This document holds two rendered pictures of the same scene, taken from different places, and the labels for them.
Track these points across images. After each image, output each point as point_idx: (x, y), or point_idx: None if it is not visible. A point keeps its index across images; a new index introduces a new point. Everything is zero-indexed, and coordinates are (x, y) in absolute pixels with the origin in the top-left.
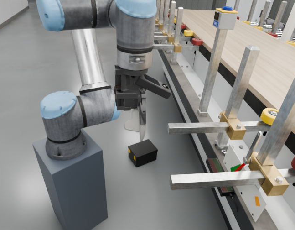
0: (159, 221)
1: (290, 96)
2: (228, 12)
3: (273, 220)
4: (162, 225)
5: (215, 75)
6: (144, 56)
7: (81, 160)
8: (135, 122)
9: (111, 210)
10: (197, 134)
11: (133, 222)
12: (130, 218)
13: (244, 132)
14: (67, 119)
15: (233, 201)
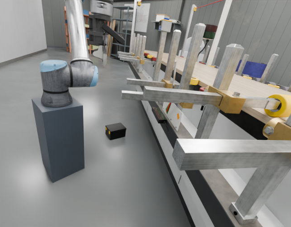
0: (122, 171)
1: (192, 40)
2: (166, 20)
3: None
4: (124, 173)
5: (160, 62)
6: (106, 4)
7: (66, 108)
8: (100, 52)
9: (87, 163)
10: (149, 102)
11: (103, 171)
12: (101, 169)
13: (174, 86)
14: (59, 74)
15: (165, 125)
